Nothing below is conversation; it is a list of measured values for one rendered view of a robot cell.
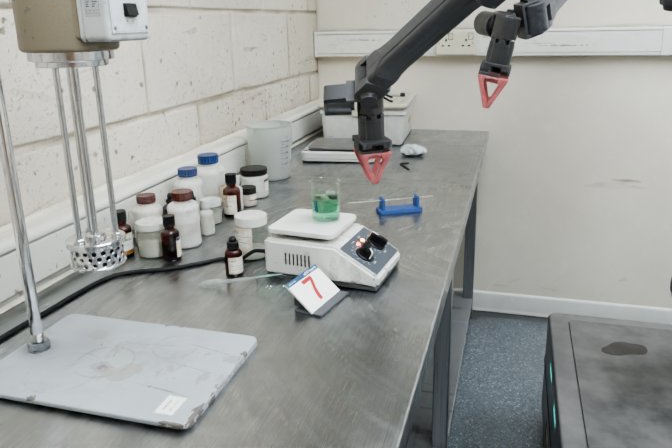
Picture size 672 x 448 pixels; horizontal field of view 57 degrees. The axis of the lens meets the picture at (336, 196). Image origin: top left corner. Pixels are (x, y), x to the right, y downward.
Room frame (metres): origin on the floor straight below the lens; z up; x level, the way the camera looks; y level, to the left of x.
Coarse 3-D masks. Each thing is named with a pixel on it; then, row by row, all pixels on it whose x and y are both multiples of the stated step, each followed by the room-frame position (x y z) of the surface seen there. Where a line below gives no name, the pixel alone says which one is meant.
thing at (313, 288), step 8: (312, 272) 0.91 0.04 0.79; (320, 272) 0.92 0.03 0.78; (304, 280) 0.88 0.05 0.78; (312, 280) 0.89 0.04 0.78; (320, 280) 0.90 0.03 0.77; (328, 280) 0.92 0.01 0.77; (296, 288) 0.86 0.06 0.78; (304, 288) 0.87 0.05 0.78; (312, 288) 0.88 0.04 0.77; (320, 288) 0.89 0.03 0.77; (328, 288) 0.90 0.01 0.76; (304, 296) 0.85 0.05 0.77; (312, 296) 0.86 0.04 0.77; (320, 296) 0.87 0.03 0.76; (312, 304) 0.85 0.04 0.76
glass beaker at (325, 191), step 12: (312, 180) 1.03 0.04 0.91; (324, 180) 1.04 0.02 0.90; (336, 180) 1.03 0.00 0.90; (312, 192) 1.00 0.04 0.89; (324, 192) 0.99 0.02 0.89; (336, 192) 1.00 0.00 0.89; (312, 204) 1.00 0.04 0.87; (324, 204) 0.99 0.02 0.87; (336, 204) 1.00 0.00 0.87; (312, 216) 1.00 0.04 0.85; (324, 216) 0.99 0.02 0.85; (336, 216) 1.00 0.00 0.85
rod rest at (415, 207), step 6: (414, 198) 1.35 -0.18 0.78; (384, 204) 1.32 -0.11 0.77; (408, 204) 1.36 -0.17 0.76; (414, 204) 1.35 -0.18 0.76; (378, 210) 1.32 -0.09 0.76; (384, 210) 1.32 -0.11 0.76; (390, 210) 1.32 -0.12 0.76; (396, 210) 1.32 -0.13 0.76; (402, 210) 1.32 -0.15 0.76; (408, 210) 1.33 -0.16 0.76; (414, 210) 1.33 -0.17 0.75; (420, 210) 1.33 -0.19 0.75
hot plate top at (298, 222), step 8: (288, 216) 1.04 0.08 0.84; (296, 216) 1.04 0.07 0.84; (304, 216) 1.04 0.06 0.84; (344, 216) 1.03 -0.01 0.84; (352, 216) 1.03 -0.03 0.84; (272, 224) 1.00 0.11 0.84; (280, 224) 1.00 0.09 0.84; (288, 224) 1.00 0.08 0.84; (296, 224) 0.99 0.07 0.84; (304, 224) 0.99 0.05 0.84; (312, 224) 0.99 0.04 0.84; (320, 224) 0.99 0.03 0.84; (328, 224) 0.99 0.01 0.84; (336, 224) 0.99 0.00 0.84; (344, 224) 0.99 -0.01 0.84; (272, 232) 0.98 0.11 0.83; (280, 232) 0.97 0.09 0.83; (288, 232) 0.96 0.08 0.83; (296, 232) 0.96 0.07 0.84; (304, 232) 0.95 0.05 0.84; (312, 232) 0.95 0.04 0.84; (320, 232) 0.95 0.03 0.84; (328, 232) 0.95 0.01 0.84; (336, 232) 0.95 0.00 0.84
